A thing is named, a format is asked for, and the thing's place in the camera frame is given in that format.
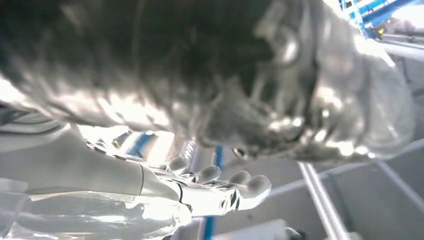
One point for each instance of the steel workbench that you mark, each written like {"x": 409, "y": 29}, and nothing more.
{"x": 318, "y": 198}

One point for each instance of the silver robot leg shell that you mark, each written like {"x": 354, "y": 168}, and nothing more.
{"x": 82, "y": 218}

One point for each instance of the small blue metal rack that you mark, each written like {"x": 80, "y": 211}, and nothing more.
{"x": 374, "y": 13}

